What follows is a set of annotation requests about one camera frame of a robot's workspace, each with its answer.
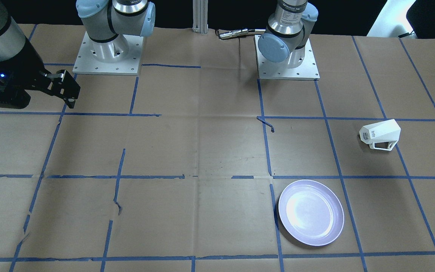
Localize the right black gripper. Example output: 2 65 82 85
0 45 80 110

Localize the white faceted cup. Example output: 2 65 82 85
359 119 401 151

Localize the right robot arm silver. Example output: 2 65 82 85
0 0 156 110

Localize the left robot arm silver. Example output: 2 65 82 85
258 0 435 63

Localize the lavender plate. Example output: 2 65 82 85
277 179 345 247

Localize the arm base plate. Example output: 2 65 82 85
254 36 320 80
72 33 146 76

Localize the aluminium profile post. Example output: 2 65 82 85
192 0 208 36

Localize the silver cable connector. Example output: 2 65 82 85
215 28 265 40

